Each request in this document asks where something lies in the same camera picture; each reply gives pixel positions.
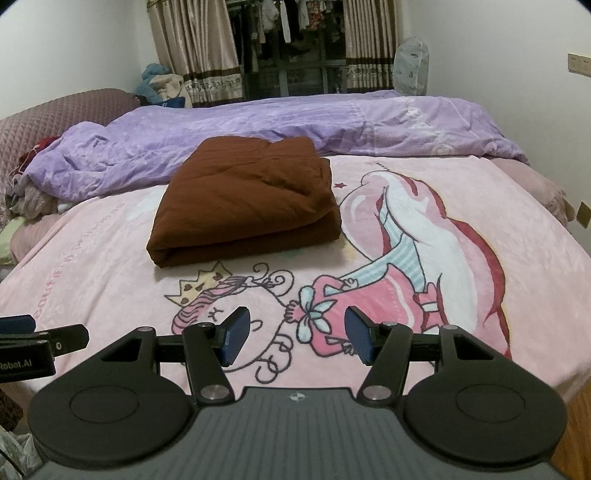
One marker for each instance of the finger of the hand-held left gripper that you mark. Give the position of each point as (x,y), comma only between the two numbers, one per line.
(16,324)
(69,339)

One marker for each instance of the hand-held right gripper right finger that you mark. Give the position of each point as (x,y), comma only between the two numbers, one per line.
(358,334)

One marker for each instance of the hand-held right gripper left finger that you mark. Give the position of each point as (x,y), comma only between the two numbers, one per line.
(238,334)

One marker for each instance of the brown padded jacket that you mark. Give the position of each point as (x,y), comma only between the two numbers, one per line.
(240,203)

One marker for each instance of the pile of mixed clothes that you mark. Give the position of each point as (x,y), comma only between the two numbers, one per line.
(32,198)

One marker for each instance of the row of hanging clothes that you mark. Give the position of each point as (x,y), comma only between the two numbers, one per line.
(295,18)

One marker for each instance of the pink printed blanket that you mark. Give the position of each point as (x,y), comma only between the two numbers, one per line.
(115,258)

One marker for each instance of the purple duvet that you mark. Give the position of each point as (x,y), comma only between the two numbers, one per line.
(277,120)

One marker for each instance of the mauve quilted headboard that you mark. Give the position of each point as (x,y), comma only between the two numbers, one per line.
(69,110)

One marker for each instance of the pink bed sheet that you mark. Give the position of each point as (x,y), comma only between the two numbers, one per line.
(531,184)

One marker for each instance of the pile of blue and cream plush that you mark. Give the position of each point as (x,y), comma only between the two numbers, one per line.
(159,85)

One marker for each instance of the dark glass balcony door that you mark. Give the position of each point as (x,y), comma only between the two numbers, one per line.
(300,69)

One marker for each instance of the fan with white patterned cover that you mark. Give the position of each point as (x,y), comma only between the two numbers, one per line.
(412,67)

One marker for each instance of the beige patterned curtain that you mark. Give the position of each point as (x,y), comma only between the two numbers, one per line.
(198,41)
(369,37)

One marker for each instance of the small beige wall socket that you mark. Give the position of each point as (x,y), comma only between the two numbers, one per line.
(585,214)

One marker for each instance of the beige wall socket panel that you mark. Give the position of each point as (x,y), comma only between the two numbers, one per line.
(581,64)

